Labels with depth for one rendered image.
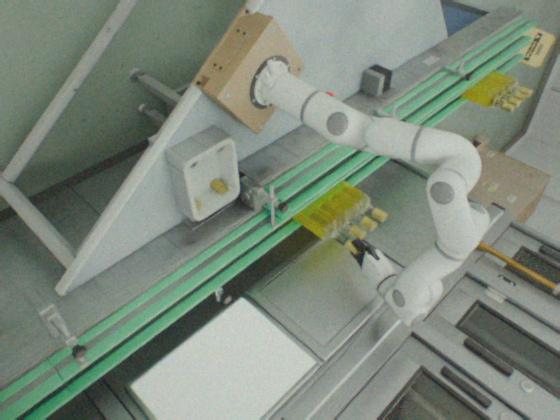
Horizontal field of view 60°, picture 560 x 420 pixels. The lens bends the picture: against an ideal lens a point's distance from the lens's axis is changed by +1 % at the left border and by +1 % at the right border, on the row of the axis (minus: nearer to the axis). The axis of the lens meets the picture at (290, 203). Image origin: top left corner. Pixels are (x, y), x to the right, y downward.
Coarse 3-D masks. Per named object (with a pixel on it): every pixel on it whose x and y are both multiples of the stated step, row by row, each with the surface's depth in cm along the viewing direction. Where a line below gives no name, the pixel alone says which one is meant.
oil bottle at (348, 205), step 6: (330, 192) 165; (336, 192) 165; (330, 198) 162; (336, 198) 162; (342, 198) 162; (348, 198) 162; (336, 204) 161; (342, 204) 160; (348, 204) 160; (354, 204) 160; (348, 210) 159; (354, 210) 159; (354, 216) 159
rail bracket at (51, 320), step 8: (48, 304) 115; (40, 312) 114; (48, 312) 114; (56, 312) 115; (40, 320) 124; (48, 320) 114; (56, 320) 113; (64, 320) 124; (48, 328) 118; (56, 328) 112; (64, 328) 107; (56, 336) 121; (64, 336) 109; (72, 336) 110; (72, 344) 109; (72, 352) 108; (80, 352) 107; (80, 360) 116
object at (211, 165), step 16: (224, 144) 133; (192, 160) 128; (208, 160) 143; (224, 160) 143; (192, 176) 141; (208, 176) 146; (224, 176) 148; (192, 192) 134; (208, 192) 149; (192, 208) 137; (208, 208) 145
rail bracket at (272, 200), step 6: (258, 186) 146; (270, 186) 140; (258, 192) 145; (264, 192) 145; (270, 192) 141; (270, 198) 142; (276, 198) 143; (270, 204) 143; (276, 204) 142; (282, 204) 141; (282, 210) 140; (270, 222) 151; (276, 222) 151
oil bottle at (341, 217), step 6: (318, 198) 162; (324, 198) 162; (312, 204) 161; (318, 204) 160; (324, 204) 160; (330, 204) 160; (324, 210) 158; (330, 210) 158; (336, 210) 158; (342, 210) 158; (330, 216) 157; (336, 216) 156; (342, 216) 156; (348, 216) 157; (336, 222) 156; (342, 222) 155; (342, 228) 157
